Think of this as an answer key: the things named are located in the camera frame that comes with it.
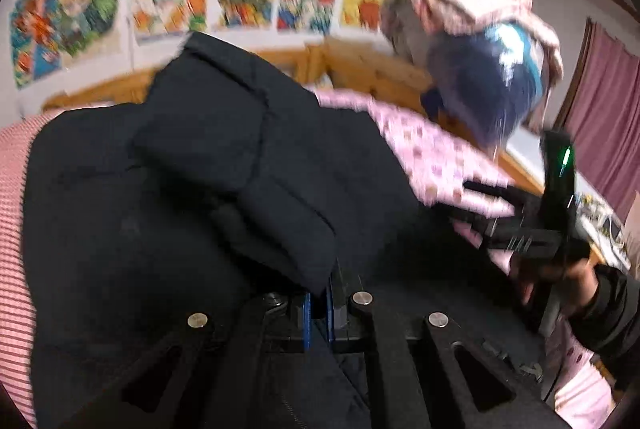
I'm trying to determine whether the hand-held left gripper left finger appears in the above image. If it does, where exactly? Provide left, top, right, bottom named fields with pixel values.
left=60, top=291, right=313, bottom=429

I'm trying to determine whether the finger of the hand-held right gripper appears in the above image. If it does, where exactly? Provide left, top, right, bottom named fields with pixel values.
left=462, top=179, right=543, bottom=216
left=449, top=209, right=523, bottom=256

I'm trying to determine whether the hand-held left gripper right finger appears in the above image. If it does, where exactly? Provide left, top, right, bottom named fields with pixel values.
left=325, top=259, right=571, bottom=429

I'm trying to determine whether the black jacket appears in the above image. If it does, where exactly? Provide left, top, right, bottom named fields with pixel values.
left=22, top=32, right=546, bottom=429

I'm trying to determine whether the person's right forearm black sleeve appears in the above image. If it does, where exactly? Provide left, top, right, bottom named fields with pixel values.
left=567, top=264, right=640, bottom=392

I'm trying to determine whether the person's right hand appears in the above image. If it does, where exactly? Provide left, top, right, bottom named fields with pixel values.
left=510, top=254, right=601, bottom=312

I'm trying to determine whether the pink patterned bedsheet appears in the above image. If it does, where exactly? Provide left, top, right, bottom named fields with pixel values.
left=315, top=89, right=616, bottom=429

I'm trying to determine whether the pink curtain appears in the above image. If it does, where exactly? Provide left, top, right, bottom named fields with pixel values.
left=554, top=18, right=640, bottom=230

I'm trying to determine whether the grey cloth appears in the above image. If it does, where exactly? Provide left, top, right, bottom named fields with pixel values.
left=381, top=0, right=437, bottom=66

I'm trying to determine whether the pink floral cloth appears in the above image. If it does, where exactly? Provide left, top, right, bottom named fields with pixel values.
left=387, top=0, right=565, bottom=122

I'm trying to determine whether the red checkered blanket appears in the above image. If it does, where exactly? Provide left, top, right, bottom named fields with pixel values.
left=0, top=109, right=61, bottom=427

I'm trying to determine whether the wooden bed frame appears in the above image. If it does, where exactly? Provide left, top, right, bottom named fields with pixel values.
left=42, top=36, right=601, bottom=270

